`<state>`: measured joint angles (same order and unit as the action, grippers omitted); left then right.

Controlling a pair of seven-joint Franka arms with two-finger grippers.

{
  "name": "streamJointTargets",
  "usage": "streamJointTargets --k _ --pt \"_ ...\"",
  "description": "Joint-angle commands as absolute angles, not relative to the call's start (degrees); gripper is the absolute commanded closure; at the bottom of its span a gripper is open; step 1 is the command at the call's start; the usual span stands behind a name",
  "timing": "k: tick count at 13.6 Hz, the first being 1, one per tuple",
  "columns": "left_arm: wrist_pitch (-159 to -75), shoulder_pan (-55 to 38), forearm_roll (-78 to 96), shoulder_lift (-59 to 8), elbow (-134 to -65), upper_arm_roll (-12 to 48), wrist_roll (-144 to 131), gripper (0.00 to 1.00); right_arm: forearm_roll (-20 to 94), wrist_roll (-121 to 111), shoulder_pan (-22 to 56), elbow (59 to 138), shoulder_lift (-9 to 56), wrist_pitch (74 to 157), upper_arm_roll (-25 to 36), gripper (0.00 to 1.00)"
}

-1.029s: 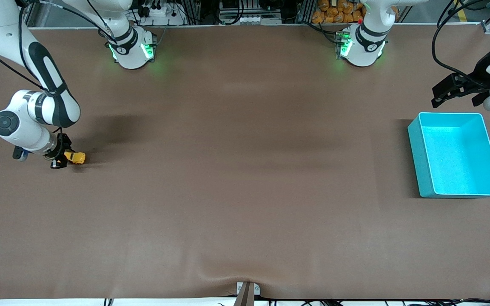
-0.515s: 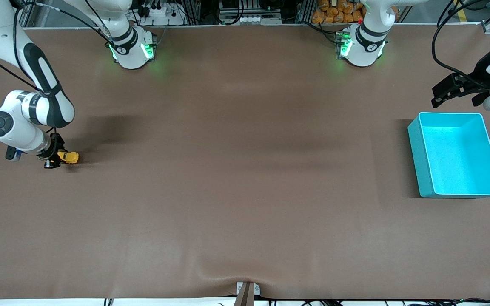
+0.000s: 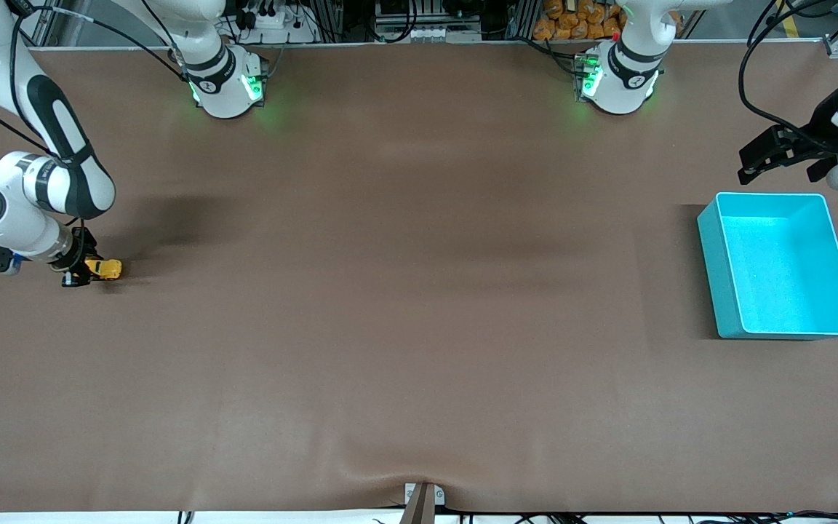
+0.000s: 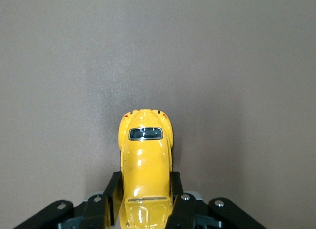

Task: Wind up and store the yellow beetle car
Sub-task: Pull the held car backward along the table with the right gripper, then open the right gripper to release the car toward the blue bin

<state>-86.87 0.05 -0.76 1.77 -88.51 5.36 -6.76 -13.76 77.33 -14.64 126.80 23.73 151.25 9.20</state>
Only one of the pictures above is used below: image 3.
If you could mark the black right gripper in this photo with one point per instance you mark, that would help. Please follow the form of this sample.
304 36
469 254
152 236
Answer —
81 249

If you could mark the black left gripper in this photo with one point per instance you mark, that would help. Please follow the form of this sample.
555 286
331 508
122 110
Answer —
817 136

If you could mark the yellow beetle toy car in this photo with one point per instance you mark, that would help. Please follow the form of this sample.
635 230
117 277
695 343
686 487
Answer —
108 269

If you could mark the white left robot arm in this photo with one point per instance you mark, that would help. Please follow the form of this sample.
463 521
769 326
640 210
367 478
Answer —
623 80

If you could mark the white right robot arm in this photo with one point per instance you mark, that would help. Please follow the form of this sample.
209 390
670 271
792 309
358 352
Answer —
62 182

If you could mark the teal plastic bin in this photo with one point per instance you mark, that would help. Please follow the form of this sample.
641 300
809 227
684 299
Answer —
783 269

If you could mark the pile of orange balls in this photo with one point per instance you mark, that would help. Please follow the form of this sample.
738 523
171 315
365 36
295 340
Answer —
579 22

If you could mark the white power strip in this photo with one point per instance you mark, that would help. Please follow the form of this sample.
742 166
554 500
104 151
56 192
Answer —
273 22

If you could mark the brown table mat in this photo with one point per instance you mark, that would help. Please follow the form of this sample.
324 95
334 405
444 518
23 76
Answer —
419 306

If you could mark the grey equipment rack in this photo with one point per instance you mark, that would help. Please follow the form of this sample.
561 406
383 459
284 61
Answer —
426 22

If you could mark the metal bracket with brown bar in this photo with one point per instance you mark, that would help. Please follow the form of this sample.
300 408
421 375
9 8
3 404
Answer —
423 502

